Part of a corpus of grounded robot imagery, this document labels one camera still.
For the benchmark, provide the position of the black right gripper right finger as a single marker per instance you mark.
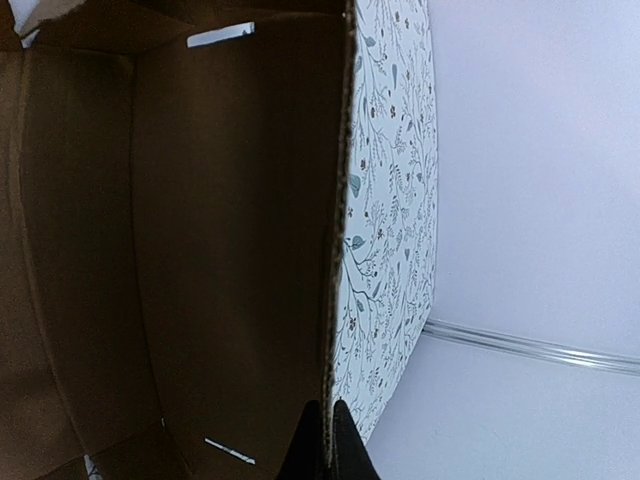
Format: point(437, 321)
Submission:
point(350, 459)

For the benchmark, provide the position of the right aluminium frame post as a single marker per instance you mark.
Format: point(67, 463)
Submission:
point(534, 349)

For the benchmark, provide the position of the floral patterned table mat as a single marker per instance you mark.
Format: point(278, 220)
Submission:
point(387, 277)

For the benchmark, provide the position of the brown cardboard paper box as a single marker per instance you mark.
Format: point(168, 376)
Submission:
point(173, 183)

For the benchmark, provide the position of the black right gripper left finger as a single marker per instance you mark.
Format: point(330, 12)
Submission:
point(304, 460)

